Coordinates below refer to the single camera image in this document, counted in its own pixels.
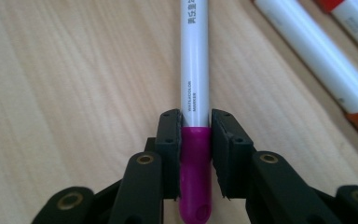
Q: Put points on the red marker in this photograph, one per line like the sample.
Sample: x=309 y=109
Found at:
x=357 y=25

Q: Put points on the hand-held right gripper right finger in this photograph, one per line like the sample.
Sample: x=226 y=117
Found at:
x=261 y=186

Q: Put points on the orange capped white marker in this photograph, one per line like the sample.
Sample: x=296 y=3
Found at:
x=307 y=53

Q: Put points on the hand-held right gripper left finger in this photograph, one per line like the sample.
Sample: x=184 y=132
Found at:
x=143 y=186

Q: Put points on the magenta marker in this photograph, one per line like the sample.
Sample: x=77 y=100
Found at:
x=194 y=62

